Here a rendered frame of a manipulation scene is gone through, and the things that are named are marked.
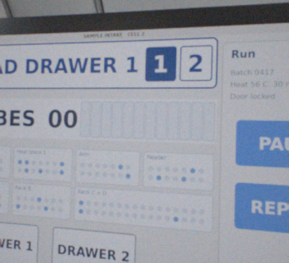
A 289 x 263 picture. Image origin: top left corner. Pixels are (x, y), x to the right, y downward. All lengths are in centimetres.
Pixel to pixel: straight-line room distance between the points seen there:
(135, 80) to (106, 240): 17
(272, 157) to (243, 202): 5
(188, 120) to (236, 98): 5
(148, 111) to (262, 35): 13
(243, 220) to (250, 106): 11
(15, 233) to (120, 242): 12
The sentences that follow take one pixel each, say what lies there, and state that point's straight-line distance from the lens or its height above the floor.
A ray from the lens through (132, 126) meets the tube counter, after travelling 41.
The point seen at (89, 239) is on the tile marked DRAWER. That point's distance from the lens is 43.
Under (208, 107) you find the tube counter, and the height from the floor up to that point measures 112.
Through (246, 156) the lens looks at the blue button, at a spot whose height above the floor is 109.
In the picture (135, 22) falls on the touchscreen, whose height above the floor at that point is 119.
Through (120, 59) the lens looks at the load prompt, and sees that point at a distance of 42.
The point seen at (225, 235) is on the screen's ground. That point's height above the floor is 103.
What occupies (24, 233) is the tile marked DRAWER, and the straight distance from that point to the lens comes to 47.
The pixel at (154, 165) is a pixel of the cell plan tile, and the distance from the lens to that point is 40.
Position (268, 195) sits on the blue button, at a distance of 39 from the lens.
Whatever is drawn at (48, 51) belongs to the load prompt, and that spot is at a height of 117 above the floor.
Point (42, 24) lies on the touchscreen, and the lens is 47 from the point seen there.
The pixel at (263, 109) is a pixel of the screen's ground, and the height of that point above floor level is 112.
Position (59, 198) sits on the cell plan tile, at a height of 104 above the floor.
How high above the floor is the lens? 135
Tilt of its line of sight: 37 degrees down
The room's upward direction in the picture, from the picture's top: 10 degrees counter-clockwise
